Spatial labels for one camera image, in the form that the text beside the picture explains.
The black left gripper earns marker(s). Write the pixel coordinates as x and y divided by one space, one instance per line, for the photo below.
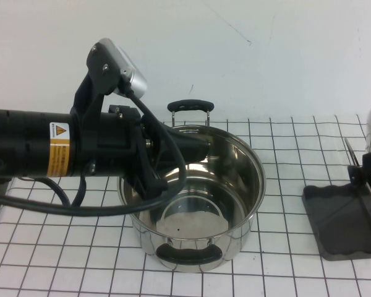
117 148

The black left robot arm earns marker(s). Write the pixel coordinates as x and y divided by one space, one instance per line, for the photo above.
18 139

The stainless steel cooking pot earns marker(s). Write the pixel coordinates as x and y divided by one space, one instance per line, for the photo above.
235 216

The black plastic drip tray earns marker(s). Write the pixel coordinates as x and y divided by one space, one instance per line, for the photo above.
334 216

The white black grid tablecloth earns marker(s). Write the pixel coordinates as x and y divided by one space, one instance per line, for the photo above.
65 247

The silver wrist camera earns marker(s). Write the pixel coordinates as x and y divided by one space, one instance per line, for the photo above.
131 69

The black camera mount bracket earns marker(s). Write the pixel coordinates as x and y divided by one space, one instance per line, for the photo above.
94 92

